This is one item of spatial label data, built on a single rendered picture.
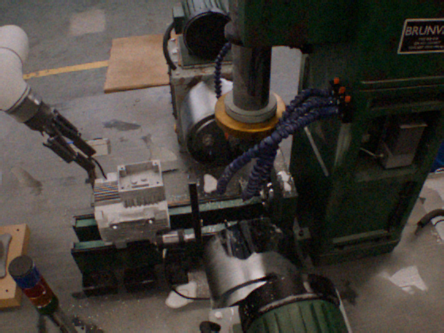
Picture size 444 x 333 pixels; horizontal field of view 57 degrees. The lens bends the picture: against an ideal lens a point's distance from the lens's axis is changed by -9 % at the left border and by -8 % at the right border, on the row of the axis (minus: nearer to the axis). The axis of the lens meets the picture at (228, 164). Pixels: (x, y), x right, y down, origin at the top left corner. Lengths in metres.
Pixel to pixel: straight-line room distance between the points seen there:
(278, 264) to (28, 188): 1.12
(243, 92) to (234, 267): 0.40
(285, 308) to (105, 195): 0.68
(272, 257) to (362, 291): 0.49
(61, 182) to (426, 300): 1.38
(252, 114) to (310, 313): 0.51
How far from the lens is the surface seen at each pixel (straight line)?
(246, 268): 0.99
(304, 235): 1.35
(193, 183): 1.03
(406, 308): 1.44
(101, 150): 1.45
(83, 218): 1.45
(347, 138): 1.01
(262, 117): 1.04
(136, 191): 1.19
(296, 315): 0.73
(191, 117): 1.41
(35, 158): 1.92
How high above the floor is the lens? 2.01
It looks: 45 degrees down
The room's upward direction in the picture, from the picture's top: 1 degrees counter-clockwise
